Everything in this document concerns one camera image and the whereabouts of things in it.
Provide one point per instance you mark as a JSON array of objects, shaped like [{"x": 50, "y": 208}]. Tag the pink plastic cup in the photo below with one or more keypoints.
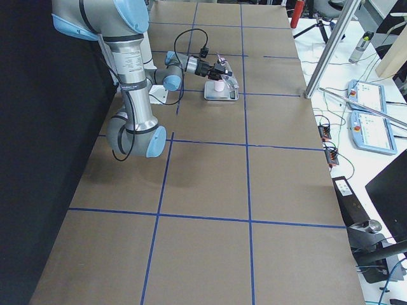
[{"x": 219, "y": 86}]

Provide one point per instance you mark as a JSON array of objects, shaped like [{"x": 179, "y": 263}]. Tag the glass sauce dispenser bottle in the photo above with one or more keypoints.
[{"x": 228, "y": 76}]

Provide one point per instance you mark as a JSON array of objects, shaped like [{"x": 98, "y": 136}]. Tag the red cylinder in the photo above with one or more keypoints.
[{"x": 298, "y": 9}]

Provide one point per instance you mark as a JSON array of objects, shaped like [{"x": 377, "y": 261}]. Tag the silver digital kitchen scale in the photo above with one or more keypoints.
[{"x": 228, "y": 94}]

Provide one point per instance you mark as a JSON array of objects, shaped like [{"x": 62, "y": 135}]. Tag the orange black connector block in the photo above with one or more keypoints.
[{"x": 324, "y": 132}]

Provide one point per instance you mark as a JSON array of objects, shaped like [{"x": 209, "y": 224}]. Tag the black box white label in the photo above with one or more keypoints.
[{"x": 352, "y": 211}]

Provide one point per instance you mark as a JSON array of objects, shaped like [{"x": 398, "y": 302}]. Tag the upper teach pendant tablet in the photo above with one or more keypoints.
[{"x": 368, "y": 94}]

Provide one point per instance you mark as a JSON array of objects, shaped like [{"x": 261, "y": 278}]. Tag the black monitor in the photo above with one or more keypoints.
[{"x": 387, "y": 192}]

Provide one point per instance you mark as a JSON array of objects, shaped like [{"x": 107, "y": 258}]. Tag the lower teach pendant tablet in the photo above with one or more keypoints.
[{"x": 372, "y": 133}]

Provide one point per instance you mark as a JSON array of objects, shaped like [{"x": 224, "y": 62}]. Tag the teach pendant tablet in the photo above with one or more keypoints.
[
  {"x": 372, "y": 133},
  {"x": 368, "y": 94}
]

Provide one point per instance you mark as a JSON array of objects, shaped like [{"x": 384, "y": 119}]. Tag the clear water bottle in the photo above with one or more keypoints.
[{"x": 361, "y": 47}]

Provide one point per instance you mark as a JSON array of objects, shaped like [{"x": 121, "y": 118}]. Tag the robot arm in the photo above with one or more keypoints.
[{"x": 123, "y": 25}]

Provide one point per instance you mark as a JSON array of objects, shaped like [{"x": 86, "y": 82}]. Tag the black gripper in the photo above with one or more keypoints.
[{"x": 202, "y": 69}]

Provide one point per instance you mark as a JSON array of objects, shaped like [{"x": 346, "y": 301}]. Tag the wooden plank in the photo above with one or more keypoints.
[{"x": 394, "y": 58}]

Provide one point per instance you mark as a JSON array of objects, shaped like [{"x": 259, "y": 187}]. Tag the aluminium frame post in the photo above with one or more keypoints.
[{"x": 344, "y": 17}]

